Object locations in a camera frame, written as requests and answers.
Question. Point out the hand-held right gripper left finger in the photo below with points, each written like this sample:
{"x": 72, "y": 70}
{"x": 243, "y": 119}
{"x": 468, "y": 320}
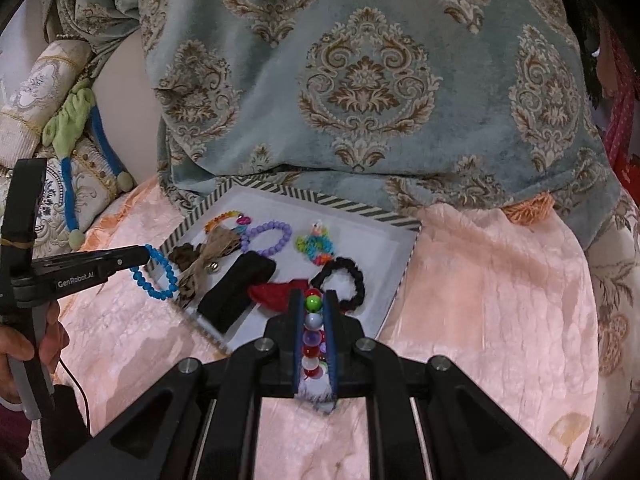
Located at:
{"x": 296, "y": 342}

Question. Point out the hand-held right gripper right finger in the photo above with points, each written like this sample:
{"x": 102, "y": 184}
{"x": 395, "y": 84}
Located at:
{"x": 332, "y": 342}

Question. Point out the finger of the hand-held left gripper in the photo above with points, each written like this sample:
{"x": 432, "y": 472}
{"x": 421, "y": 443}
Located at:
{"x": 100, "y": 257}

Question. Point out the red satin hair bow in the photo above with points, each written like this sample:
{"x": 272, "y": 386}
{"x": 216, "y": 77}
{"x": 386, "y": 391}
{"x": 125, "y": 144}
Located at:
{"x": 270, "y": 295}

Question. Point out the striped white cardboard box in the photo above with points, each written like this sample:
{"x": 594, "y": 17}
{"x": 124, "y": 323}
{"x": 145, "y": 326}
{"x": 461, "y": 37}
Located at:
{"x": 360, "y": 250}

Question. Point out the person's left forearm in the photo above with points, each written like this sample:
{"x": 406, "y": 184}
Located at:
{"x": 10, "y": 435}

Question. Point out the person's left hand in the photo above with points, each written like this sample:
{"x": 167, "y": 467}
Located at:
{"x": 52, "y": 335}

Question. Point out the black scrunchie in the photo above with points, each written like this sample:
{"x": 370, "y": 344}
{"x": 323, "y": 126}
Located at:
{"x": 357, "y": 280}

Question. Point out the black velvet hair accessory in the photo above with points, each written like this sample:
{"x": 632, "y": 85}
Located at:
{"x": 235, "y": 290}

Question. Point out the leopard burlap bow with bells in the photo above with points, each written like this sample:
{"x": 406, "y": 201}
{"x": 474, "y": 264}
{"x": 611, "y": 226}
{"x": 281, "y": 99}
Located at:
{"x": 210, "y": 255}

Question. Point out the green and blue plush toy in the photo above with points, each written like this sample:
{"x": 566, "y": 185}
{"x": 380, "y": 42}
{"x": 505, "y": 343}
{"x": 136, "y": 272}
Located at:
{"x": 70, "y": 120}

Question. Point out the white wrist bangle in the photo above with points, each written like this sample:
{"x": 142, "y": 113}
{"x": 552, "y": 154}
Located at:
{"x": 10, "y": 406}

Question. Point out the beige sofa backrest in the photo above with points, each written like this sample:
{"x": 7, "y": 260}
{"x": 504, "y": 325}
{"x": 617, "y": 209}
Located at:
{"x": 130, "y": 110}

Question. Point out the cream bolster pillow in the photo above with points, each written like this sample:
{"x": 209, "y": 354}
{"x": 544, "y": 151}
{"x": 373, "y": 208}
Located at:
{"x": 40, "y": 90}

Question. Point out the gold fan tassel earring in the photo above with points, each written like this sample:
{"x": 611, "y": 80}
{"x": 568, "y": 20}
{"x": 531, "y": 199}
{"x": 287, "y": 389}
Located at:
{"x": 570, "y": 427}

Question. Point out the beige floral cushion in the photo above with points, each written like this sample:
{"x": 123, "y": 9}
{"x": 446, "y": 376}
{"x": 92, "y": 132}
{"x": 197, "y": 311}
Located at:
{"x": 615, "y": 310}

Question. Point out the teal damask cushion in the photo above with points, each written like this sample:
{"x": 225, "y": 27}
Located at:
{"x": 450, "y": 60}

